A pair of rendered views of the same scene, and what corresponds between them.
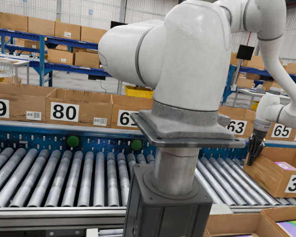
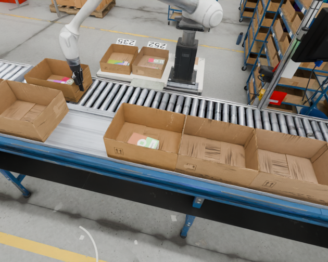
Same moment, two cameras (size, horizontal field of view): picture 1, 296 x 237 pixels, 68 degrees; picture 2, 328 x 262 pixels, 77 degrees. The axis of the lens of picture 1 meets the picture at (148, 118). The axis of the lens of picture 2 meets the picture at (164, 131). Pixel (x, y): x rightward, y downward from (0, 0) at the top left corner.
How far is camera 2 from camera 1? 227 cm
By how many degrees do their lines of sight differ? 112
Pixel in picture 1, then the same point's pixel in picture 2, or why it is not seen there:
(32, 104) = (264, 135)
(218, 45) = not seen: outside the picture
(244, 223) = (139, 69)
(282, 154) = (39, 83)
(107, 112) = (189, 122)
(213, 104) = not seen: hidden behind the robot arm
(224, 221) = (149, 70)
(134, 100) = (142, 149)
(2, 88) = not seen: outside the picture
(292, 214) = (110, 67)
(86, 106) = (212, 123)
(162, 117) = not seen: hidden behind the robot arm
